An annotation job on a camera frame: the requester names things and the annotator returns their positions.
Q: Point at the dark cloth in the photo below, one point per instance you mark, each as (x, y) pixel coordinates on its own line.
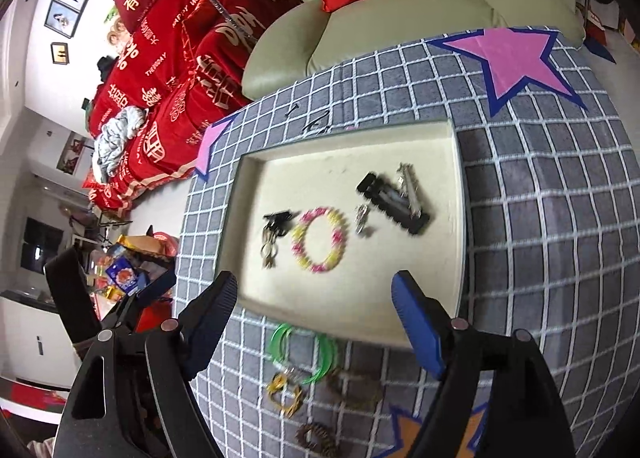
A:
(106, 68)

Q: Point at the grey checked tablecloth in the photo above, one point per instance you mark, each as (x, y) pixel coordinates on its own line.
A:
(525, 218)

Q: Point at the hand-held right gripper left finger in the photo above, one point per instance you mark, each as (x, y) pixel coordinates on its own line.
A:
(210, 323)

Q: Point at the large black hair clip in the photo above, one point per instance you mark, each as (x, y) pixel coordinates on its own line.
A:
(395, 205)

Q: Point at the beige hair clip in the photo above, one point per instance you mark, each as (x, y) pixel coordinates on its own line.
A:
(269, 253)

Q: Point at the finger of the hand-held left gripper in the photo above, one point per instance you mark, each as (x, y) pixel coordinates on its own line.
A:
(145, 300)
(70, 293)

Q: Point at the black framed picture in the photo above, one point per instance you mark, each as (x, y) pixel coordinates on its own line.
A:
(70, 0)

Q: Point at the cartoon wall poster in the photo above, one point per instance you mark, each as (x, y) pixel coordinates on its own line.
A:
(117, 32)

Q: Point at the green bangle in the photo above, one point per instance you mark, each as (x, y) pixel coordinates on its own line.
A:
(327, 353)

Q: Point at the small framed picture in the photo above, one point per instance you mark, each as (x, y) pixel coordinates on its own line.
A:
(60, 53)

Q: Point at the blue snack box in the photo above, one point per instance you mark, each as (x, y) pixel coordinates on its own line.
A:
(122, 278)

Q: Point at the black hairpin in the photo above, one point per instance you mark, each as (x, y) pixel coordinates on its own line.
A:
(292, 110)
(315, 122)

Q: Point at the grey crumpled cloth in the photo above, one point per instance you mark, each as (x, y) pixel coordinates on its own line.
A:
(117, 137)

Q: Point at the green leather armchair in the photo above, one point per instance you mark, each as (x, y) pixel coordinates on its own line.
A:
(400, 2)

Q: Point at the red printed sofa cover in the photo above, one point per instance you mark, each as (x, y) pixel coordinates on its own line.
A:
(165, 62)

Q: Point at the framed wall picture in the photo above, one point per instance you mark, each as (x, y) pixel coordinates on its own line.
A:
(75, 155)

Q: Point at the white cabinet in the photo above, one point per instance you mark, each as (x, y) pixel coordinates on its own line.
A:
(30, 338)

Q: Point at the black television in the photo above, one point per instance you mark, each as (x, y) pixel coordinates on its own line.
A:
(42, 245)

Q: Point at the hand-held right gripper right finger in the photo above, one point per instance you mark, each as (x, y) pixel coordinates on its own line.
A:
(415, 323)

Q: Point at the cream shallow tray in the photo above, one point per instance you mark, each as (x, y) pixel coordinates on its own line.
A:
(325, 172)

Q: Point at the small black claw clip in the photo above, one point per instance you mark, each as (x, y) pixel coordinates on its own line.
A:
(277, 223)

